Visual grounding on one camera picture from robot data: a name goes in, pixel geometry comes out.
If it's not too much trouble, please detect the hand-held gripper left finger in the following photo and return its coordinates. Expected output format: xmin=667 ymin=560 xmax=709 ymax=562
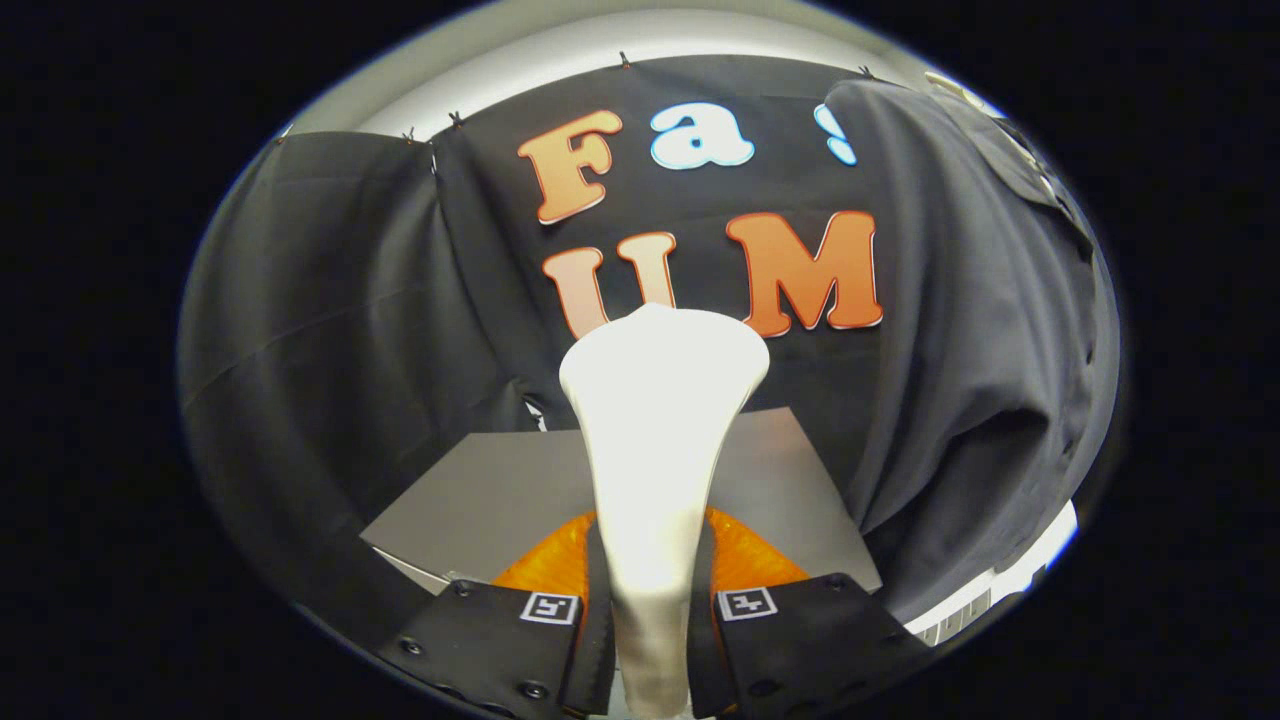
xmin=378 ymin=510 xmax=616 ymax=719

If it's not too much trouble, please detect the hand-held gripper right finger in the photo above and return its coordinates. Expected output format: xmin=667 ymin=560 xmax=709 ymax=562
xmin=688 ymin=505 xmax=931 ymax=719

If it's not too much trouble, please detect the grey button shirt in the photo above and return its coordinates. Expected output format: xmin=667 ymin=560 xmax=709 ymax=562
xmin=815 ymin=78 xmax=1121 ymax=626

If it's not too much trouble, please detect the grey drawer cabinet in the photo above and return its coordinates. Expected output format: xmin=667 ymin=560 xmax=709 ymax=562
xmin=360 ymin=405 xmax=883 ymax=601

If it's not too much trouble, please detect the white table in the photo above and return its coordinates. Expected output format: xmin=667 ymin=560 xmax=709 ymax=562
xmin=905 ymin=500 xmax=1081 ymax=646

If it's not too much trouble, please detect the row of black cloth clips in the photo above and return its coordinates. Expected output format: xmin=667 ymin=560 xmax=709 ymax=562
xmin=272 ymin=52 xmax=876 ymax=146

